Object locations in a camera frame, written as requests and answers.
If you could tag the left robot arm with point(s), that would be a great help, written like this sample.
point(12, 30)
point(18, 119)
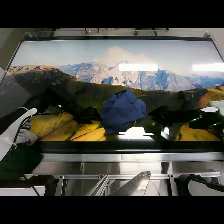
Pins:
point(12, 134)

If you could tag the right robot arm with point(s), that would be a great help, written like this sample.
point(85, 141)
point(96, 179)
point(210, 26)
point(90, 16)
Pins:
point(186, 116)

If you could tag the silver frame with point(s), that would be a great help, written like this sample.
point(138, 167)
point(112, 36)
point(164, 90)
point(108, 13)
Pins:
point(100, 166)

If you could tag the grey garment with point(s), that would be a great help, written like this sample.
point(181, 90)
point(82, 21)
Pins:
point(27, 135)

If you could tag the dark green garment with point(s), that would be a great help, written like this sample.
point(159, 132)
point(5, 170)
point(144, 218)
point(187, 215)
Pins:
point(20, 160)

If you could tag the blue T-shirt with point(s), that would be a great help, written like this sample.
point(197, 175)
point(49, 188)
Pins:
point(123, 111)

